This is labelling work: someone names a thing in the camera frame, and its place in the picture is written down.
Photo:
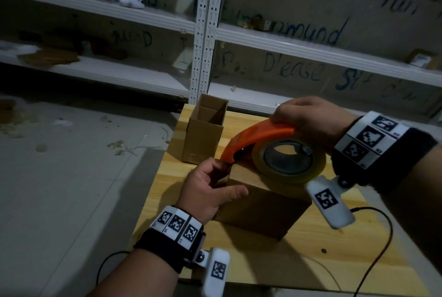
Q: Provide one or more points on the person's right hand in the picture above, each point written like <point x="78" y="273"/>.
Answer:
<point x="317" y="117"/>

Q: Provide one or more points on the person's left hand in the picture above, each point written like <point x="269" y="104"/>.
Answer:
<point x="203" y="193"/>

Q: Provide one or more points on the brown cardboard box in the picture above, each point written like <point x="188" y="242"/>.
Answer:
<point x="203" y="138"/>
<point x="262" y="210"/>

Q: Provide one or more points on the orange tape dispenser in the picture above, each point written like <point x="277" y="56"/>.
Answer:
<point x="255" y="134"/>

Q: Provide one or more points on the yellow tape roll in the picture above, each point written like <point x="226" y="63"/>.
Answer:
<point x="286" y="178"/>

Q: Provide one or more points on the person's left forearm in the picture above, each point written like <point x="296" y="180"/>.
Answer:
<point x="138" y="276"/>

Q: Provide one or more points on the person's right forearm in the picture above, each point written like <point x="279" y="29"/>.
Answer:
<point x="424" y="203"/>

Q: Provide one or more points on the white metal shelf rack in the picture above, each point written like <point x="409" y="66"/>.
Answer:
<point x="86" y="2"/>
<point x="310" y="52"/>

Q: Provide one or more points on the black left wristband with markers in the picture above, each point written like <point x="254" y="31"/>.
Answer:
<point x="159" y="245"/>

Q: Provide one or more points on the black wristband with markers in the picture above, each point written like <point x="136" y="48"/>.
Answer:
<point x="397" y="158"/>
<point x="159" y="245"/>

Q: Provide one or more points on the white marker cube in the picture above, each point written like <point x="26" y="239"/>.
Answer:
<point x="328" y="200"/>

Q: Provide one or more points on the black right wristband with markers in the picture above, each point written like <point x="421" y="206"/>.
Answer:
<point x="397" y="158"/>

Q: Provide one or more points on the small brown carton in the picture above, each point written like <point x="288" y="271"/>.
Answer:
<point x="260" y="24"/>

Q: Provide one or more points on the carton with white label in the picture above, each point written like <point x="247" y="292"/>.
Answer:
<point x="419" y="59"/>

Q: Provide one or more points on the white dotted plastic gadget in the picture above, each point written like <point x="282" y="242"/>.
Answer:
<point x="133" y="1"/>

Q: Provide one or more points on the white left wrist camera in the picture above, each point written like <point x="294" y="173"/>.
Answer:
<point x="217" y="272"/>

